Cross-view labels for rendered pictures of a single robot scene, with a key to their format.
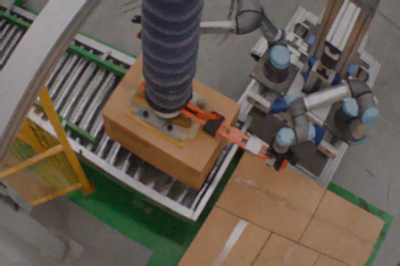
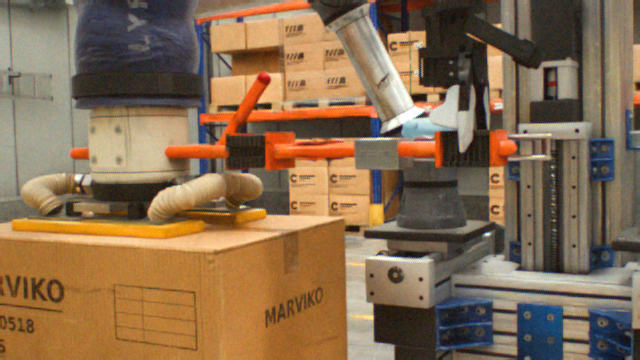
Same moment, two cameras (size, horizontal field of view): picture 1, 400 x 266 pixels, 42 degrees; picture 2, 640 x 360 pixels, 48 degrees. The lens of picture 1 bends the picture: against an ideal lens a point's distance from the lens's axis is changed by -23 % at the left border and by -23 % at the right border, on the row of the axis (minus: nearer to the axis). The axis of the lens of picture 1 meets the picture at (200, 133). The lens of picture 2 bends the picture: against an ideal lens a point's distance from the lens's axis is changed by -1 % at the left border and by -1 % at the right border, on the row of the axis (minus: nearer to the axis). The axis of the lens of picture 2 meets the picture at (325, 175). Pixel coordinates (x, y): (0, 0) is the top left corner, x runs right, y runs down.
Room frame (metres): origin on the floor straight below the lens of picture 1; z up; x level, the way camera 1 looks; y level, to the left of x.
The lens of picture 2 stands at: (-0.13, -0.25, 1.24)
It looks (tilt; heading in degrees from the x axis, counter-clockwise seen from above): 3 degrees down; 4
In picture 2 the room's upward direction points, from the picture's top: 2 degrees counter-clockwise
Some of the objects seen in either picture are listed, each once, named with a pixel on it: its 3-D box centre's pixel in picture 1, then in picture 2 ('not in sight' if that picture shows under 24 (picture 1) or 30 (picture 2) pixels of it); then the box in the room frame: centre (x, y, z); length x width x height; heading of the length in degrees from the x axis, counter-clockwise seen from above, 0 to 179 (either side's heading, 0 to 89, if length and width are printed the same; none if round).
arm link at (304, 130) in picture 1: (302, 129); not in sight; (0.95, -0.45, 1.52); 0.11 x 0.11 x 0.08; 23
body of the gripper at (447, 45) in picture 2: (277, 148); (455, 47); (0.90, -0.36, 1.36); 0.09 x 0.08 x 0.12; 67
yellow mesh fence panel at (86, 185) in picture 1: (17, 164); not in sight; (0.67, 1.04, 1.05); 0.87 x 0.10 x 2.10; 121
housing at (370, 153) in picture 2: (253, 146); (383, 153); (0.94, -0.26, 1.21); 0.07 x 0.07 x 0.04; 67
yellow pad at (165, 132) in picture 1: (157, 121); (104, 217); (1.03, 0.21, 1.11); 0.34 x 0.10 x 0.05; 67
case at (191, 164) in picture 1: (168, 120); (150, 334); (1.12, 0.17, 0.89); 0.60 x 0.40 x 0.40; 67
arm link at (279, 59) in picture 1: (279, 58); (429, 148); (1.44, -0.36, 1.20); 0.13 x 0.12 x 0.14; 9
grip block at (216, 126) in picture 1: (213, 123); (260, 151); (1.02, -0.06, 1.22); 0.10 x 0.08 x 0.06; 157
